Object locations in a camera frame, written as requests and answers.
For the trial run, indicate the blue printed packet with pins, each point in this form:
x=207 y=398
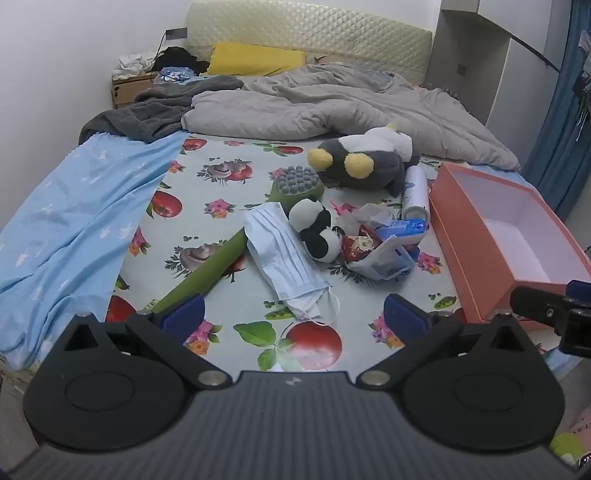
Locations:
x=173 y=74

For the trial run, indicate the light blue bed sheet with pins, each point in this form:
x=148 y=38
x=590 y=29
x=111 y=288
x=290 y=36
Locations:
x=69 y=207

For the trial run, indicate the lime green bag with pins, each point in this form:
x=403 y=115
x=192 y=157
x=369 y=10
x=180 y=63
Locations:
x=568 y=450

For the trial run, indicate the pink cardboard box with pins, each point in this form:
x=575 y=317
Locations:
x=461 y=240

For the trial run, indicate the red foil packet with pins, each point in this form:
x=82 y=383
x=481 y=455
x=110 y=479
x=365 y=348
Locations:
x=369 y=229

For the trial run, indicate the grey duvet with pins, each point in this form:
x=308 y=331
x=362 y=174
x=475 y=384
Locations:
x=323 y=101

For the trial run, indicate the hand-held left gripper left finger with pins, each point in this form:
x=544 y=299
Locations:
x=184 y=316

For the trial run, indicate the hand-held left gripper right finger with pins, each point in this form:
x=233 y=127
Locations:
x=404 y=316

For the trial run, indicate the brown cardboard nightstand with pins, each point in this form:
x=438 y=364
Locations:
x=129 y=91

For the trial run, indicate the blue white wipes packet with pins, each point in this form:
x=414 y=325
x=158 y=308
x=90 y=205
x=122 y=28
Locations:
x=392 y=263

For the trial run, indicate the dark grey blanket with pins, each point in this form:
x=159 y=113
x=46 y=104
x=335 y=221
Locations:
x=152 y=110

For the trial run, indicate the red cartoon snack packet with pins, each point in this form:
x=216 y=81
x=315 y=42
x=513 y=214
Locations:
x=360 y=248

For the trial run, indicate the small panda plush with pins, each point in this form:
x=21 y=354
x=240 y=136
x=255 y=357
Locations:
x=318 y=230

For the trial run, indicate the grey penguin plush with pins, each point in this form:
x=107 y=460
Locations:
x=369 y=161

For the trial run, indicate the white crumpled cloth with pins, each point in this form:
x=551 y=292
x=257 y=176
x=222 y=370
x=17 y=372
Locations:
x=131 y=64

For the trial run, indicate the cream quilted headboard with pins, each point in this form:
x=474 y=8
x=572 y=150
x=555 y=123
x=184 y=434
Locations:
x=323 y=27

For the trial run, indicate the white spray can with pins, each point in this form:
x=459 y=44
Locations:
x=415 y=189

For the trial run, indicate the blue face mask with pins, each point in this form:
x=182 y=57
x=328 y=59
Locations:
x=281 y=249

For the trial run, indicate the black clothing pile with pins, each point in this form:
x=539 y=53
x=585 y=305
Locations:
x=180 y=57

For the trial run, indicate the pink printed bag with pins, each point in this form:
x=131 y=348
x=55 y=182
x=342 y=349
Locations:
x=582 y=424

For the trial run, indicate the dark wall socket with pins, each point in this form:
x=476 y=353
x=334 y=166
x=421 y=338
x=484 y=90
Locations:
x=175 y=33

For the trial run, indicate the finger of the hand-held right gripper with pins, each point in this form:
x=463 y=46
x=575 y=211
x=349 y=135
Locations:
x=579 y=288
x=535 y=302

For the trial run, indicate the blue curtain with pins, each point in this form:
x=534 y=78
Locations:
x=554 y=138

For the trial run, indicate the fruit print mat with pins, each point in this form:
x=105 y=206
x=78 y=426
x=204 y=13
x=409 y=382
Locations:
x=221 y=194

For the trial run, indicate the green massage brush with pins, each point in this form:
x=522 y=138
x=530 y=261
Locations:
x=207 y=272

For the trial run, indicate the grey wardrobe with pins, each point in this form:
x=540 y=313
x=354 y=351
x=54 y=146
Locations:
x=485 y=69

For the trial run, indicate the yellow pillow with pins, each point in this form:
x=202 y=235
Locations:
x=254 y=60

